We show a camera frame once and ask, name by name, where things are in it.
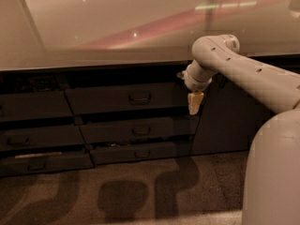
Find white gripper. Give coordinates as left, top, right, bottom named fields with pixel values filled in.
left=176, top=67, right=212, bottom=115

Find dark cabinet door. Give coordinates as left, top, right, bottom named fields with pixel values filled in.
left=191, top=74, right=274, bottom=155

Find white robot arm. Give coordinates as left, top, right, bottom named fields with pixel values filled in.
left=178, top=35, right=300, bottom=225

